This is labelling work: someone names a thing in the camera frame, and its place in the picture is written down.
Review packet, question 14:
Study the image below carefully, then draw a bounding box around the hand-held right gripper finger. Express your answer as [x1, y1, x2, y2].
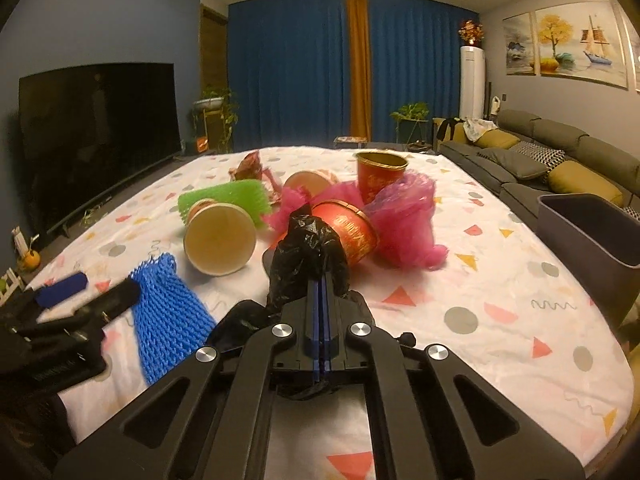
[52, 280, 321, 480]
[320, 280, 586, 480]

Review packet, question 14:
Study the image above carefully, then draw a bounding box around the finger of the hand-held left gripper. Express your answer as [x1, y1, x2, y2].
[0, 271, 90, 334]
[12, 278, 142, 342]

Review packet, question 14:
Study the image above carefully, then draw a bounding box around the black plastic bag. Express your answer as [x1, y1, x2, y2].
[205, 212, 373, 401]

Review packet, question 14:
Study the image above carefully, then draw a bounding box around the green spiky ring toy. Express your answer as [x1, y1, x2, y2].
[177, 180, 273, 231]

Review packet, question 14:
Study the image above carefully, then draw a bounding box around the red paper cup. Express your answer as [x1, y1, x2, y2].
[354, 151, 408, 206]
[310, 200, 378, 268]

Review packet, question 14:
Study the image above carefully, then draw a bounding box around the grey trash bin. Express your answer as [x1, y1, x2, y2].
[536, 192, 640, 331]

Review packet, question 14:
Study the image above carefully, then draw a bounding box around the blue foam net sleeve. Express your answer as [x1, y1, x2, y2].
[129, 252, 218, 386]

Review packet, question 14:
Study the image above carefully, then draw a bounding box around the beige paper cup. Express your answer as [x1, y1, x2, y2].
[282, 170, 341, 198]
[182, 199, 258, 277]

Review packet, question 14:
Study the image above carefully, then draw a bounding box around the pink plastic bag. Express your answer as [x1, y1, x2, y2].
[262, 170, 448, 271]

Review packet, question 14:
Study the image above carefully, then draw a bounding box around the black television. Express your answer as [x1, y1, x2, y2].
[18, 62, 183, 238]

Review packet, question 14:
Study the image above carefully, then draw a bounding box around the crumpled snack wrapper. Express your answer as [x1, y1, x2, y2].
[228, 152, 283, 201]

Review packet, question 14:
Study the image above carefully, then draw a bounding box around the printed tablecloth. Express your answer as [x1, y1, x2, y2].
[22, 146, 630, 480]

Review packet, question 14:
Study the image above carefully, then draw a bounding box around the trailing potted plant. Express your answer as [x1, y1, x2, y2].
[192, 87, 240, 153]

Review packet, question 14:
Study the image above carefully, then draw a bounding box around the potted plant on stand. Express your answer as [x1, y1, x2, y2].
[391, 102, 432, 143]

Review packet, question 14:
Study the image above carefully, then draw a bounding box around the black cloth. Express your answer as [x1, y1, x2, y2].
[435, 117, 466, 142]

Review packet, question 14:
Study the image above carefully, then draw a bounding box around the grey cushion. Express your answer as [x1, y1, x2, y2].
[477, 147, 548, 181]

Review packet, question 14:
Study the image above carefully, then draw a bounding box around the white cloth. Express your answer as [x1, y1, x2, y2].
[462, 117, 496, 141]

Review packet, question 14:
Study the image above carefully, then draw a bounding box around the brown wooden panel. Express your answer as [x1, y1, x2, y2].
[200, 4, 229, 153]

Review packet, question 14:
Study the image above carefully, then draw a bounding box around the small yellow cushion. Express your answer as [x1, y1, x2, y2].
[475, 129, 521, 150]

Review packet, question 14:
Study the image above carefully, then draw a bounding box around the blue curtain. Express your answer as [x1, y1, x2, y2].
[227, 0, 351, 153]
[367, 0, 481, 145]

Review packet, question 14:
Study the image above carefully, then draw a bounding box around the orange curtain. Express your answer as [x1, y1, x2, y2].
[346, 0, 373, 143]

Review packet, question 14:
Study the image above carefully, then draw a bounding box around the small patterned cushion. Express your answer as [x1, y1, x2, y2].
[510, 141, 566, 171]

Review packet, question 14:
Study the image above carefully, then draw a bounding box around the white standing air conditioner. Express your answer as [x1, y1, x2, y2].
[459, 46, 487, 121]

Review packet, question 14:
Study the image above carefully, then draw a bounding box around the large yellow cushion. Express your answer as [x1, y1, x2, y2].
[547, 160, 625, 206]

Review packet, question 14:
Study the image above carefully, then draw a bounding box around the grey sofa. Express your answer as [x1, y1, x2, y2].
[437, 109, 640, 226]

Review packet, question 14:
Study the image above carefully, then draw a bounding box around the artificial flower bouquet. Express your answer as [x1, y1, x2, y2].
[457, 19, 486, 47]

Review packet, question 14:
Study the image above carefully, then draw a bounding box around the small landscape painting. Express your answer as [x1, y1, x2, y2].
[501, 12, 537, 77]

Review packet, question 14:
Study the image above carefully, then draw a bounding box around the large sailboat painting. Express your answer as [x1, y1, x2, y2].
[535, 0, 630, 90]

